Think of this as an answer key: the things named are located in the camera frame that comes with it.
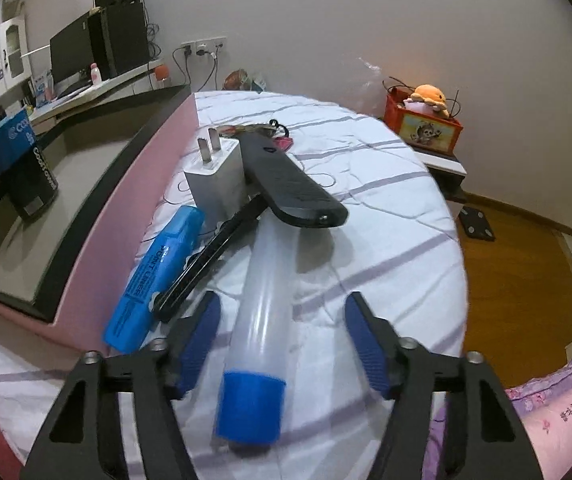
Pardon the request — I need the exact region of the black stick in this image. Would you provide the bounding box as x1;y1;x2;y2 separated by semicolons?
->
152;195;269;323

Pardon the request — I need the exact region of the black monitor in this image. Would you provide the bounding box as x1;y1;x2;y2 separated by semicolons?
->
48;24;96;98

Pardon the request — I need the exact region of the colourful snack bag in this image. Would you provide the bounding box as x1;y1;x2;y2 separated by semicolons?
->
222;67;267;93

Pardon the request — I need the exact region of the pink tray with black rim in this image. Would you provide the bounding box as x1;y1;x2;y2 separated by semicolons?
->
0;85;199;346

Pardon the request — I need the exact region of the white nightstand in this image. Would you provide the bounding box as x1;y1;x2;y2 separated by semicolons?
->
411;147;468;203

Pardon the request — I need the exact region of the red crate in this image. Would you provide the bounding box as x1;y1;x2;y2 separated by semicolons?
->
383;87;464;156

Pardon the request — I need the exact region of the white charger adapter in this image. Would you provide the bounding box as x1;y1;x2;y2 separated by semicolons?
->
183;127;247;223

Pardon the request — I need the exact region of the black bathroom scale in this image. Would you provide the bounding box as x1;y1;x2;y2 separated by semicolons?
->
458;205;496;243

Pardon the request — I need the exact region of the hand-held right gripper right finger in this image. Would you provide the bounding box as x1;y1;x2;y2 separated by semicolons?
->
343;291;544;480

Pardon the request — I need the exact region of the white desk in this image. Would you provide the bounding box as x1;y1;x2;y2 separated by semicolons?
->
28;57;167;123

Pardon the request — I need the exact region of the white wall socket strip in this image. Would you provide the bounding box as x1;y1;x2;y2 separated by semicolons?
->
181;36;228;58

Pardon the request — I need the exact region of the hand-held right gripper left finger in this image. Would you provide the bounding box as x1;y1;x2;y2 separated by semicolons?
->
21;290;223;480

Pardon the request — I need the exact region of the clear tube with blue cap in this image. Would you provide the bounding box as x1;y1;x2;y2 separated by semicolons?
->
213;210;309;453

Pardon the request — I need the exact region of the blue plastic box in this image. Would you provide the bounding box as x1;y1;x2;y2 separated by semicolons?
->
105;205;206;353

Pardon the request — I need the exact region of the black cardboard box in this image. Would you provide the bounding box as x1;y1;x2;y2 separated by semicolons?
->
8;147;59;222

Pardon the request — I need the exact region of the pink printed blanket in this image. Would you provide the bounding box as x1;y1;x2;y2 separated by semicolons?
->
423;355;572;480

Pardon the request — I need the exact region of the orange plush toy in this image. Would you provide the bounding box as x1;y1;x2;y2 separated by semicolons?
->
408;84;449;111

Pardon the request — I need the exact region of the key bunch with pink strap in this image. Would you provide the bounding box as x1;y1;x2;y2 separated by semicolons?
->
218;119;294;151

